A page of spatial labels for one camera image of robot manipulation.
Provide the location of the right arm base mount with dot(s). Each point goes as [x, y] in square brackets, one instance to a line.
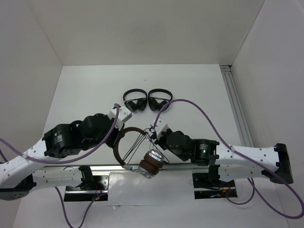
[207, 184]

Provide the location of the left black headphones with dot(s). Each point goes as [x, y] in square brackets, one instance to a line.
[138, 104]

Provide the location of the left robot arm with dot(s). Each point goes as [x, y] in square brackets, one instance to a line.
[23, 174]

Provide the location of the right black headphones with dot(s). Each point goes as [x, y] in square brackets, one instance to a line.
[157, 103]

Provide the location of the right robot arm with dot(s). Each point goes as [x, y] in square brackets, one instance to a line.
[228, 162]

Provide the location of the right side aluminium rail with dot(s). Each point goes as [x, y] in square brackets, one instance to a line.
[238, 112]

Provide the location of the black headphones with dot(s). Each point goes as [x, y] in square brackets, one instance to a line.
[138, 104]
[157, 103]

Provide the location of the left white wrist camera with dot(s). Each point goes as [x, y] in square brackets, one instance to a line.
[123, 116]

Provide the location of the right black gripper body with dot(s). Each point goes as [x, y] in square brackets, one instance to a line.
[161, 141]

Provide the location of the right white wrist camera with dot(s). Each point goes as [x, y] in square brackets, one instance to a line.
[158, 127]

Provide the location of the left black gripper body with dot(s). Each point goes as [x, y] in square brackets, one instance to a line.
[113, 137]

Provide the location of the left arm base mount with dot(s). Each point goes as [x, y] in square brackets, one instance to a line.
[93, 186]

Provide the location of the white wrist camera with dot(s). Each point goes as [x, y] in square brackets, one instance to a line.
[158, 127]
[123, 116]

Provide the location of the brown silver headphones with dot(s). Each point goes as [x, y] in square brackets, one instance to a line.
[152, 161]

